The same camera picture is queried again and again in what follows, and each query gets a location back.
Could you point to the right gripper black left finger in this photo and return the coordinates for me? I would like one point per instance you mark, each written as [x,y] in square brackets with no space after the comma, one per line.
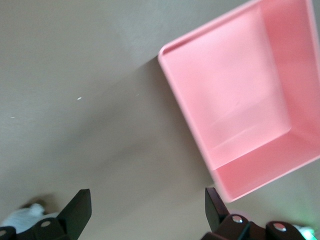
[72,217]

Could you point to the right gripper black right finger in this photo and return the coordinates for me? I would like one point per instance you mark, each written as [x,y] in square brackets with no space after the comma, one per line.
[217,220]

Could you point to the plain grey plush toy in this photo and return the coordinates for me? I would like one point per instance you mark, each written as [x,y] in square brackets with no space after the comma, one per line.
[27,212]

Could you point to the pink plastic box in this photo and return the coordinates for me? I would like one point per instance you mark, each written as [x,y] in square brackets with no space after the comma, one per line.
[237,87]

